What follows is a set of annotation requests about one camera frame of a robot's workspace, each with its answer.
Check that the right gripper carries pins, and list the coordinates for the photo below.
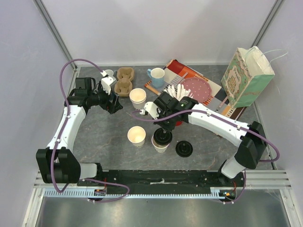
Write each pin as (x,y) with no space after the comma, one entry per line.
(168,123)

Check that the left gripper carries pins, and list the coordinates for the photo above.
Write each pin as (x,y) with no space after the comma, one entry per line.
(112,107)

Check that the single white paper cup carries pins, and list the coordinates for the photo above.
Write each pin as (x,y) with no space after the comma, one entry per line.
(157,147)

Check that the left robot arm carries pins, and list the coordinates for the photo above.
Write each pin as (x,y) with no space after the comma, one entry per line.
(56,162)

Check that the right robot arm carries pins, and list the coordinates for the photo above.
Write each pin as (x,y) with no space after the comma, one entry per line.
(248,138)

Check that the red cup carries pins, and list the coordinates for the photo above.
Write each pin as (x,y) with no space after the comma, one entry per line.
(178,123)

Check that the cardboard cup carrier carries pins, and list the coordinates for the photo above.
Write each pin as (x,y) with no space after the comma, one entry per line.
(123,87)

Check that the white grey ceramic mug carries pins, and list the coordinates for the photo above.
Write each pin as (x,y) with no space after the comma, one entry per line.
(111,73)

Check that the white stir sticks bundle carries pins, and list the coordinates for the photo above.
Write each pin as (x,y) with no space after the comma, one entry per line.
(178,91)

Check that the light blue ceramic mug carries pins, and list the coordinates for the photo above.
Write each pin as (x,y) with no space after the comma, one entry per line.
(157,77)

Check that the pink polka dot plate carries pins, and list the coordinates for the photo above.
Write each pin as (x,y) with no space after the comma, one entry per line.
(200,90)

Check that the colourful magazine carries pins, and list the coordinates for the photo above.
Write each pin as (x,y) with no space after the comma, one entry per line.
(176,73)

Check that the green paper gift bag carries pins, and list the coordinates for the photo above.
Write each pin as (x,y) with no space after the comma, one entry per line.
(247,75)

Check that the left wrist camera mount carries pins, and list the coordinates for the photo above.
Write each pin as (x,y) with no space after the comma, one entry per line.
(107,82)

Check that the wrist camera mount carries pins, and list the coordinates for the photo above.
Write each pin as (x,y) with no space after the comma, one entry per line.
(150,108)
(107,82)

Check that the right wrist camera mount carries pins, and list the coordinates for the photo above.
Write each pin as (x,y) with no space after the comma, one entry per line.
(150,108)

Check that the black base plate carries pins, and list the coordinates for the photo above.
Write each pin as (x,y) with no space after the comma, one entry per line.
(202,178)

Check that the aluminium frame rail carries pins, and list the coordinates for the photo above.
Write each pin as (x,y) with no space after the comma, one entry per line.
(53,29)

